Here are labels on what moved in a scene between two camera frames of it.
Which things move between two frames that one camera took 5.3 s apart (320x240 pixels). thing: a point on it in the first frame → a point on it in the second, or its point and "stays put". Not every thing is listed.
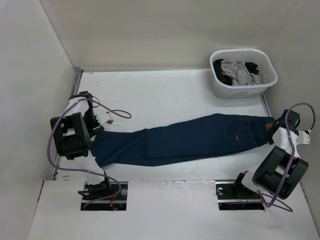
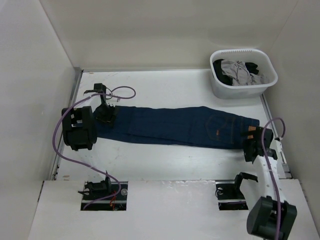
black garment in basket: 224,78 stays put
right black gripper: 271,141 → 247,156
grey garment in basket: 238,71 stays put
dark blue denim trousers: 205,137 → 179,126
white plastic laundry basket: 222,90 stays put
